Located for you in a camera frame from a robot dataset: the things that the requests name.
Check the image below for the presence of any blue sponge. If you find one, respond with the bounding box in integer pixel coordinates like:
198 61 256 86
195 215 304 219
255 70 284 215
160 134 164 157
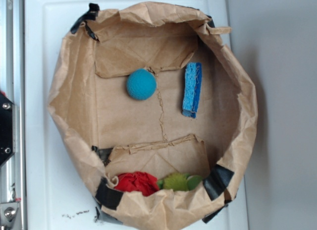
182 62 202 118

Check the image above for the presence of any brown paper bag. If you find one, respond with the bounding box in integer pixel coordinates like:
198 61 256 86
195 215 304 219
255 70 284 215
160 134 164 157
48 1 258 230

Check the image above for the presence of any teal rubber ball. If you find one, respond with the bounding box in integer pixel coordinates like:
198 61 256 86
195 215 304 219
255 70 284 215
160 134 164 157
126 69 157 100

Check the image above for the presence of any green fuzzy toy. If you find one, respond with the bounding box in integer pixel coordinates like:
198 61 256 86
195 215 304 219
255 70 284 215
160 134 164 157
157 172 203 191

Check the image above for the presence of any red crumpled cloth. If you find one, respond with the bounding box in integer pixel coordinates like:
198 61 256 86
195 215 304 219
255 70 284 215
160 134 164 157
114 172 160 197

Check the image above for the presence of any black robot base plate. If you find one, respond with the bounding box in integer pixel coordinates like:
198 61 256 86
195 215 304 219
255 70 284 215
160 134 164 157
0 91 14 167

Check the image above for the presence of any aluminium frame rail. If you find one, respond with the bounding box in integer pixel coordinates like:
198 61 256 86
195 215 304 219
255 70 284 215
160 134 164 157
0 0 27 230

